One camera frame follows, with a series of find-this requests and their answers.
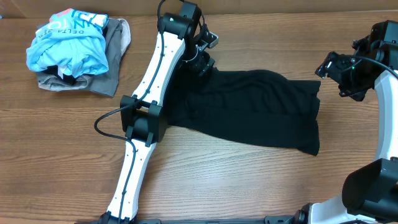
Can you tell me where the black polo shirt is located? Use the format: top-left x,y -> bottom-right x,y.
164,68 -> 321,156

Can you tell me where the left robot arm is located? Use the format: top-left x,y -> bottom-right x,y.
98,1 -> 218,223

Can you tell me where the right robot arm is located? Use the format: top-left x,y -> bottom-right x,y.
264,20 -> 397,224

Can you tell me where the beige garment under pile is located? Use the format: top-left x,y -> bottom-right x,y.
118,19 -> 131,56

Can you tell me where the grey folded garment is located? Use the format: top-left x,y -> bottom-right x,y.
36,17 -> 124,98

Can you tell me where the light blue printed t-shirt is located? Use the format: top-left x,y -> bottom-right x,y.
26,8 -> 109,78

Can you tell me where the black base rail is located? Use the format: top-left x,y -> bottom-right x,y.
74,214 -> 296,224

